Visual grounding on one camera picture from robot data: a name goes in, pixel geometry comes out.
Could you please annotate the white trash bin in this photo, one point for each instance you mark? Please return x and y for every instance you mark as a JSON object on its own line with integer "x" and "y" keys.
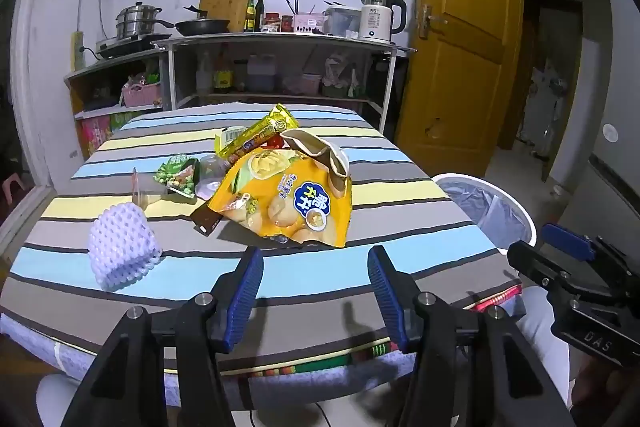
{"x": 527, "y": 219}

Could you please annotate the pink printed box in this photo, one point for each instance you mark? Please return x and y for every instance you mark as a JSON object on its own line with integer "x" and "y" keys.
{"x": 95, "y": 134}

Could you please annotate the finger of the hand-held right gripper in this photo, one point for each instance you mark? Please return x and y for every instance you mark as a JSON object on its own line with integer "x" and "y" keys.
{"x": 532, "y": 264}
{"x": 567, "y": 238}

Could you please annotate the wooden door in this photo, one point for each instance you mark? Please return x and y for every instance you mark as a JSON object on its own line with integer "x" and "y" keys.
{"x": 465, "y": 57}

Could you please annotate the pink plastic bucket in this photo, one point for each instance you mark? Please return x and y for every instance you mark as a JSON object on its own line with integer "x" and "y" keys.
{"x": 302, "y": 84}

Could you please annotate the wooden side shelf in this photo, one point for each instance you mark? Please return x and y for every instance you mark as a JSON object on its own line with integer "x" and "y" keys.
{"x": 90, "y": 72}

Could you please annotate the black frying pan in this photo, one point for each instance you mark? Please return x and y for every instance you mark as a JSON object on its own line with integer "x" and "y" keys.
{"x": 202, "y": 26}

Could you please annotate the pink plastic basket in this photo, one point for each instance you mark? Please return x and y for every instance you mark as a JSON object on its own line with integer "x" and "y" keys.
{"x": 140, "y": 96}

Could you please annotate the dark liquid jug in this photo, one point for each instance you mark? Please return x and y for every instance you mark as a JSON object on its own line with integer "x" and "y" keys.
{"x": 261, "y": 77}

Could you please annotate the white foam fruit net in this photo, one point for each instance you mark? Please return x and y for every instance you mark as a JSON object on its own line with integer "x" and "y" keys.
{"x": 122, "y": 242}

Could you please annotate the red sauce jar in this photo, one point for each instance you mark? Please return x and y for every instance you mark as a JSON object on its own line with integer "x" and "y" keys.
{"x": 286, "y": 23}
{"x": 271, "y": 23}

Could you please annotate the striped bed sheet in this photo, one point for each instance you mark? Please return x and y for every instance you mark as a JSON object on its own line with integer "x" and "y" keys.
{"x": 150, "y": 137}

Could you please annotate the white electric kettle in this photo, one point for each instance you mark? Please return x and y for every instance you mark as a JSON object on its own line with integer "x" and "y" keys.
{"x": 375, "y": 22}

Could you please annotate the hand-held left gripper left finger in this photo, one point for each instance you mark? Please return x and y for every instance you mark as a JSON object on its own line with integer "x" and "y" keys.
{"x": 247, "y": 292}

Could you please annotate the person's grey trouser leg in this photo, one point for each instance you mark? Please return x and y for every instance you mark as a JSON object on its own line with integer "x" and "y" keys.
{"x": 542, "y": 332}

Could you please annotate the yellow chip bag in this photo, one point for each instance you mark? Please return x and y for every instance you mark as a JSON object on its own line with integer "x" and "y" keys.
{"x": 280, "y": 202}

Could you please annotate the yellow label oil bottle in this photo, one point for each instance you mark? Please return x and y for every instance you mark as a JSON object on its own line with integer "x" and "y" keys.
{"x": 249, "y": 17}

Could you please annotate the large soy sauce bottle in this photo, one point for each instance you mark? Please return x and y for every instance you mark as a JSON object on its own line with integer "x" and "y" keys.
{"x": 223, "y": 77}

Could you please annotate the brown snack wrapper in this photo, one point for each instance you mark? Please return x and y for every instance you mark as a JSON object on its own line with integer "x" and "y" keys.
{"x": 206, "y": 219}

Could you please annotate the grey refrigerator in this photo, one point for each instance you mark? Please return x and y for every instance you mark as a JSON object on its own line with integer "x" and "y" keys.
{"x": 615, "y": 82}

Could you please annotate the clear plastic bottle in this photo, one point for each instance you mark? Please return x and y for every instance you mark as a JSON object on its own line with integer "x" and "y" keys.
{"x": 212, "y": 172}

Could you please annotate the white plastic bottle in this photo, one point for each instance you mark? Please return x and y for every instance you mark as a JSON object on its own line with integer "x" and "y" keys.
{"x": 203, "y": 77}

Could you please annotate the green printed box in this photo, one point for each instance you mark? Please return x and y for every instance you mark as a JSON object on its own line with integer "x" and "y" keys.
{"x": 122, "y": 119}

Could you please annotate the pink plastic stool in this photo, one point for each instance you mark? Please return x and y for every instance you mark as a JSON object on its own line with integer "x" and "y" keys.
{"x": 12, "y": 187}

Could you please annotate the black induction cooker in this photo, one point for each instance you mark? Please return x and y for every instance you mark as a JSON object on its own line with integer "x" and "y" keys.
{"x": 125, "y": 47}

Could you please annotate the grey plastic bin liner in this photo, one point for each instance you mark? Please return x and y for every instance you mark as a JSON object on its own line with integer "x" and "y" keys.
{"x": 480, "y": 207}

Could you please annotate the long golden snack wrapper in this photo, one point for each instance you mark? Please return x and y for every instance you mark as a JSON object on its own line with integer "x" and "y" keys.
{"x": 257, "y": 133}

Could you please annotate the steel steamer pot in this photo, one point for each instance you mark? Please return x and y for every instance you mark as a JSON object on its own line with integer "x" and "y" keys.
{"x": 137, "y": 19}

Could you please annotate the metal kitchen rack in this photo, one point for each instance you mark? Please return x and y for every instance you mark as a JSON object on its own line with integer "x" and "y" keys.
{"x": 275, "y": 39}

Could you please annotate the pink utensil holder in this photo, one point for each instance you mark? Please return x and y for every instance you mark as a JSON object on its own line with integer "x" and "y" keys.
{"x": 307, "y": 24}

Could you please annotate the bunch of chopsticks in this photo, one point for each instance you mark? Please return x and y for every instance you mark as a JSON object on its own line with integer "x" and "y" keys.
{"x": 296, "y": 4}

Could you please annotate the clear plastic container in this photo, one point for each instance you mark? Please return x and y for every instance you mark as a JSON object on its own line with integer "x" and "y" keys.
{"x": 342, "y": 22}

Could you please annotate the colourful woven mat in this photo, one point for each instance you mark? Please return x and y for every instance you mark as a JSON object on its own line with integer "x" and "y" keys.
{"x": 320, "y": 359}

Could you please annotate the crumpled plastic bags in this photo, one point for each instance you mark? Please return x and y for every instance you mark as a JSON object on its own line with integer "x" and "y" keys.
{"x": 342, "y": 77}

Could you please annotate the yellowed power strip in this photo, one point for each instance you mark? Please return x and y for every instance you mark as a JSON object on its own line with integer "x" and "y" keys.
{"x": 76, "y": 52}

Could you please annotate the green pea snack bag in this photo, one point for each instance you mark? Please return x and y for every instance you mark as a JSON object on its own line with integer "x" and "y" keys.
{"x": 175, "y": 177}

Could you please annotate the dark sauce bottle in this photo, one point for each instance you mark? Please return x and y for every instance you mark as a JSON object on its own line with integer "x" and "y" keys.
{"x": 259, "y": 14}

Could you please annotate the clear plastic cup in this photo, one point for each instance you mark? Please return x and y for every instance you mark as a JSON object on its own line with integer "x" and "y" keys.
{"x": 141, "y": 196}

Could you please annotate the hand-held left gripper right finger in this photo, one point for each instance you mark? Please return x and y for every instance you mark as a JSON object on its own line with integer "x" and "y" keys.
{"x": 385, "y": 292}

